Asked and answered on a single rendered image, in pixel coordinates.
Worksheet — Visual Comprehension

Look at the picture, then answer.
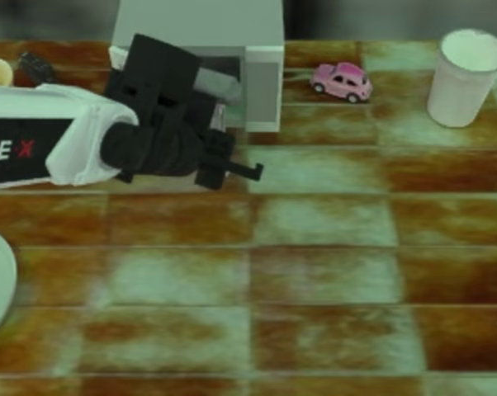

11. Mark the white toy microwave box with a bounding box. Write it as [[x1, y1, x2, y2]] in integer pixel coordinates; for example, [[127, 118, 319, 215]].
[[109, 0, 286, 134]]

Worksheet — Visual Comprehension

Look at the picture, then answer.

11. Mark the pink toy car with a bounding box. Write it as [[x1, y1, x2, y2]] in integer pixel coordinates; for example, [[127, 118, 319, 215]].
[[310, 61, 374, 105]]

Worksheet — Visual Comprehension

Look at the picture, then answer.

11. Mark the small black object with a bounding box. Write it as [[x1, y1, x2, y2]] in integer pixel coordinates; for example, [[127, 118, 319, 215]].
[[17, 50, 58, 87]]

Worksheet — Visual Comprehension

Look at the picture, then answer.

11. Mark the white paper cup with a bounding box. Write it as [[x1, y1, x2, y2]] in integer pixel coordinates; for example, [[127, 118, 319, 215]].
[[426, 28, 497, 129]]

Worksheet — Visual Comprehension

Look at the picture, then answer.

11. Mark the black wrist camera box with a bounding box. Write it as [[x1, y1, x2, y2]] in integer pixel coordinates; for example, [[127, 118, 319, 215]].
[[104, 33, 203, 130]]

